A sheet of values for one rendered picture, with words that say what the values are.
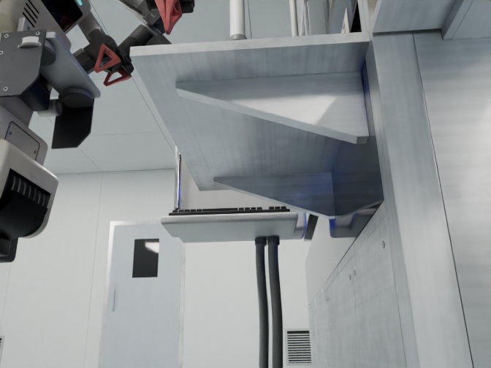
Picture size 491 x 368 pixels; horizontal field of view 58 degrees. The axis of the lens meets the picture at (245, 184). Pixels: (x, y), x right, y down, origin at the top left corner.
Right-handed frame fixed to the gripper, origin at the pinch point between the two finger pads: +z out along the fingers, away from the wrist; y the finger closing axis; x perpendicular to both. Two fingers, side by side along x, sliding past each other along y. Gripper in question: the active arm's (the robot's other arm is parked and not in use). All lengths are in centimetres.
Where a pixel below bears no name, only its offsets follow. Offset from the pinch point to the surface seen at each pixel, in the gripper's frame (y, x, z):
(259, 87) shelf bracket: 18.3, -3.5, 17.3
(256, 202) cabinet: 13, 88, 11
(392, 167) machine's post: 37, -14, 38
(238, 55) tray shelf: 15.2, -10.5, 15.0
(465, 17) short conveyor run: 49, -18, 17
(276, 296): 18, 98, 45
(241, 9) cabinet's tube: 9, 95, -86
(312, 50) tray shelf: 27.6, -10.6, 15.1
